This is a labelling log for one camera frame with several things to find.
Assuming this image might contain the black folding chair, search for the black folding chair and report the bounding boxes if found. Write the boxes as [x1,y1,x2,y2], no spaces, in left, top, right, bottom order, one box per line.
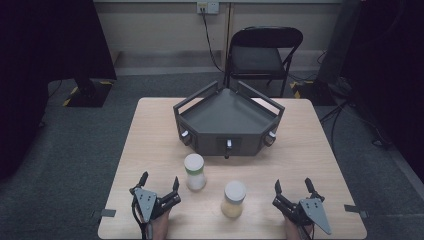
[223,25,305,99]

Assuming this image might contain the dark grey corner rack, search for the dark grey corner rack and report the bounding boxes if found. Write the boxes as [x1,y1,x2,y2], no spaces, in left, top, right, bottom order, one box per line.
[172,79,286,160]

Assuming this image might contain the black curtain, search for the black curtain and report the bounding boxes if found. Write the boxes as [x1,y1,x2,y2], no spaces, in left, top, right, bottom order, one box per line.
[342,0,424,184]
[0,0,118,182]

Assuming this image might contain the black power cable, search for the black power cable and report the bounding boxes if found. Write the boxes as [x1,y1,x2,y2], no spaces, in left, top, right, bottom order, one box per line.
[200,7,227,74]

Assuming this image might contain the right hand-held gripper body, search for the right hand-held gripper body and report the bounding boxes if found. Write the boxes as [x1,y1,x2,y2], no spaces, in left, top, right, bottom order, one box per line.
[272,194,333,236]

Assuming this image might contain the right hand-held gripper cable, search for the right hand-held gripper cable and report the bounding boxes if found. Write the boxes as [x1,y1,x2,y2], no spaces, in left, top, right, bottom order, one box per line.
[298,225,316,240]

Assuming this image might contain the person's left hand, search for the person's left hand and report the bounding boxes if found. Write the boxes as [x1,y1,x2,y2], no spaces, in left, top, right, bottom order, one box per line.
[151,209,172,240]

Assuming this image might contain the person's right hand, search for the person's right hand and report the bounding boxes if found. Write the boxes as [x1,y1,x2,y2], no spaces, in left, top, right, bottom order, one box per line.
[283,217,314,240]

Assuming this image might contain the green-banded jar of white powder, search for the green-banded jar of white powder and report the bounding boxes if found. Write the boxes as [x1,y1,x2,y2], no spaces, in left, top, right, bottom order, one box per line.
[183,152,208,192]

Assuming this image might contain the grey tape strip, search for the grey tape strip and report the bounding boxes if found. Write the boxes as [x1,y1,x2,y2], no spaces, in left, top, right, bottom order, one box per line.
[91,208,117,220]
[343,203,370,220]

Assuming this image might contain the black floor cables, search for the black floor cables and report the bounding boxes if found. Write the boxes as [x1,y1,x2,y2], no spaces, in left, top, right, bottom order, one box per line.
[318,99,396,152]

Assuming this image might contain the white wall socket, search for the white wall socket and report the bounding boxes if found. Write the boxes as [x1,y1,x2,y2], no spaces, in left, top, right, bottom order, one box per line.
[196,1,221,15]

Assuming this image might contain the hand-held gripper cable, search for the hand-held gripper cable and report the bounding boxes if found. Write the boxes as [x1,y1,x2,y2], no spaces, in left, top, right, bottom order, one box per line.
[298,225,316,240]
[131,199,155,240]

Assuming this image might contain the black stand base, yellow stripes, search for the black stand base, yellow stripes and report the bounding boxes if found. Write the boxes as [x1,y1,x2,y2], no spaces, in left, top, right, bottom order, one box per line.
[288,79,338,107]
[61,77,115,109]

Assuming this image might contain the left hand-held gripper cable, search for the left hand-held gripper cable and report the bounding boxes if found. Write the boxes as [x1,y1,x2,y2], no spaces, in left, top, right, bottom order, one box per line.
[131,199,155,240]

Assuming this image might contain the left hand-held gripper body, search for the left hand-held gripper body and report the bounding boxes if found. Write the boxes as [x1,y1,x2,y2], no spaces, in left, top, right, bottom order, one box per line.
[129,186,183,224]

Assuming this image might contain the white-lidded jar of yellow powder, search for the white-lidded jar of yellow powder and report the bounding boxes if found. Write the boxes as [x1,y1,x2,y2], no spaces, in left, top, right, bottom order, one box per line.
[220,180,247,220]

